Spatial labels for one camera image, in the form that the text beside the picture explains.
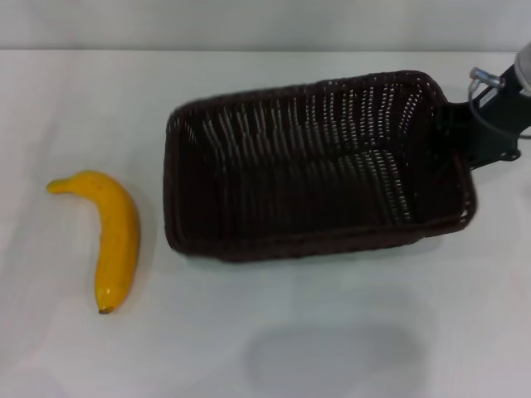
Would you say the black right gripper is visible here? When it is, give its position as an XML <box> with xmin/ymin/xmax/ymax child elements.
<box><xmin>436</xmin><ymin>62</ymin><xmax>531</xmax><ymax>172</ymax></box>

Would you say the dark brown woven basket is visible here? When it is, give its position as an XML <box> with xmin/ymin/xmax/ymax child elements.
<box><xmin>163</xmin><ymin>70</ymin><xmax>480</xmax><ymax>265</ymax></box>

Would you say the yellow banana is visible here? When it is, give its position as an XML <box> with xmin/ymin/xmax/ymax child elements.
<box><xmin>46</xmin><ymin>169</ymin><xmax>142</xmax><ymax>315</ymax></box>

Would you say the right arm cable with plug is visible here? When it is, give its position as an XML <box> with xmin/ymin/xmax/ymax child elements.
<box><xmin>467</xmin><ymin>66</ymin><xmax>531</xmax><ymax>139</ymax></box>

